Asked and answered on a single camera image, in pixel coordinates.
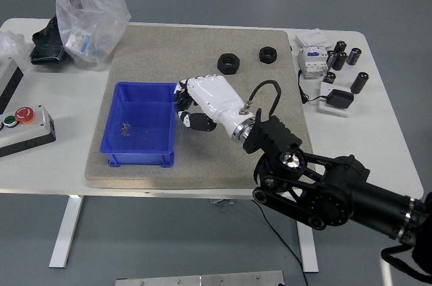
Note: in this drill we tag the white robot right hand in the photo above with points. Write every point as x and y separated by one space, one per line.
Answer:
212 97

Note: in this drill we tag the small black nut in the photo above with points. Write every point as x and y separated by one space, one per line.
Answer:
268 55

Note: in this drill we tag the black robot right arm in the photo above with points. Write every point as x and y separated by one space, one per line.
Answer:
337 195

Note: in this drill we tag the large black nut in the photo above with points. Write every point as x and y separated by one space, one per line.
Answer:
229 65

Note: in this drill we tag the blue plastic box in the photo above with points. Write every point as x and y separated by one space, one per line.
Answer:
145 117

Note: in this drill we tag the small white box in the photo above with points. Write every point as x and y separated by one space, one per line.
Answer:
325 105

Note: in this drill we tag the grey emergency stop control box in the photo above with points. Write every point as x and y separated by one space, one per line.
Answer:
27 134

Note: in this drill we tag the grey-brown mat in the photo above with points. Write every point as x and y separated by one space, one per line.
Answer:
202 154

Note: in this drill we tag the small clear plastic piece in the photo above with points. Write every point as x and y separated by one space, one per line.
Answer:
125 129

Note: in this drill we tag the white circuit breaker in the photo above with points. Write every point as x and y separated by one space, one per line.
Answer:
312 63

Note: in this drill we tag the white flat carton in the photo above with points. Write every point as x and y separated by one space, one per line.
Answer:
312 39

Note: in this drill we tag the black cylindrical capacitor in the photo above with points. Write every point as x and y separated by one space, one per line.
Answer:
341 46
341 61
329 78
331 60
354 56
359 83

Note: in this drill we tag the black power adapter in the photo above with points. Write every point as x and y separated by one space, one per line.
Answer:
341 98

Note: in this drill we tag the clear plastic bag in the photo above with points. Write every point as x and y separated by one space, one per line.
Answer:
98 13

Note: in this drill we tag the small printed carton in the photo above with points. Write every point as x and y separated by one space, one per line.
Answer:
79 41

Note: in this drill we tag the black pouch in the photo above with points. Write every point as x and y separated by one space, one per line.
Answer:
45 46

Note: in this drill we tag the silver metal plate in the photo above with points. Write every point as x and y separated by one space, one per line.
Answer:
202 279

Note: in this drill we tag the white table leg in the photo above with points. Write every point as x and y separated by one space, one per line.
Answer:
65 232
308 252

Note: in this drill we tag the crumpled clear plastic wrap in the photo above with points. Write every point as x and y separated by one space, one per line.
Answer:
11 44

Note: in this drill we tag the metal under-table bracket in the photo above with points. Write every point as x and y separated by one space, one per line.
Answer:
221 201

